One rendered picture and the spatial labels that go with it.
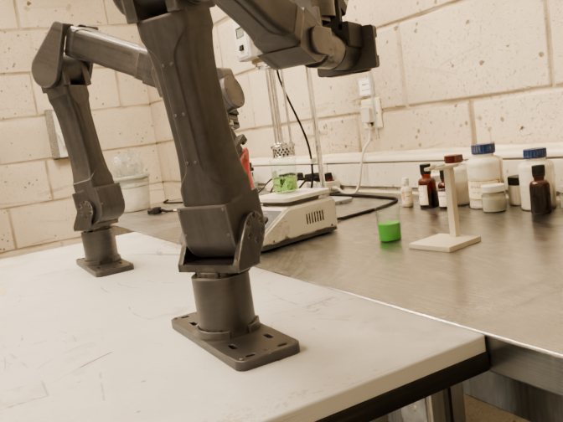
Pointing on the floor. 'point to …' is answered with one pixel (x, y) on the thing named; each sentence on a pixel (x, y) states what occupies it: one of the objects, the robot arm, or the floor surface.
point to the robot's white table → (43, 383)
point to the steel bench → (441, 285)
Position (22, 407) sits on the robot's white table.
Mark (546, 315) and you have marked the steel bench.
